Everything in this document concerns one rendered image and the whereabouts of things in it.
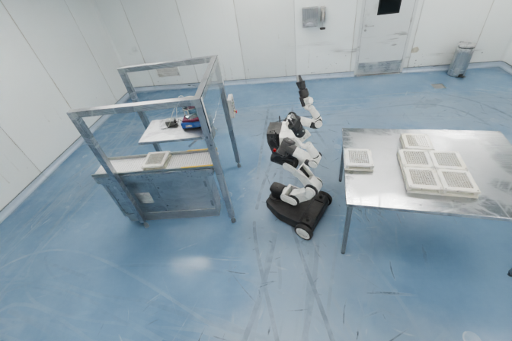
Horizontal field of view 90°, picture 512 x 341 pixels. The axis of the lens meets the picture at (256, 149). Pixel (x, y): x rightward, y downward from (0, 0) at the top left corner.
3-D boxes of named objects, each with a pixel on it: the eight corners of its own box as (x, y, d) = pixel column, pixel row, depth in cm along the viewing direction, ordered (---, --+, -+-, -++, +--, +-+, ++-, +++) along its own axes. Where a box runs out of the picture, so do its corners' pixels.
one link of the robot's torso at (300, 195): (283, 199, 294) (307, 186, 255) (292, 188, 306) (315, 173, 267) (293, 208, 293) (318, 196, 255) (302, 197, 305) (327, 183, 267)
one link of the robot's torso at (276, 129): (268, 164, 249) (264, 134, 227) (273, 142, 275) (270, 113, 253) (299, 165, 242) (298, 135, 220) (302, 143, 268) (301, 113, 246)
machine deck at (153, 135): (211, 117, 261) (210, 114, 259) (205, 140, 232) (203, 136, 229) (153, 123, 267) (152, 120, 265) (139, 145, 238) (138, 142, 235)
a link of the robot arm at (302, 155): (313, 171, 220) (290, 158, 223) (318, 160, 228) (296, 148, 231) (318, 165, 211) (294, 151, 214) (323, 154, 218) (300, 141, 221)
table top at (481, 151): (498, 133, 259) (500, 131, 257) (576, 227, 177) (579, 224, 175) (341, 130, 296) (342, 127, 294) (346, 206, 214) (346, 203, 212)
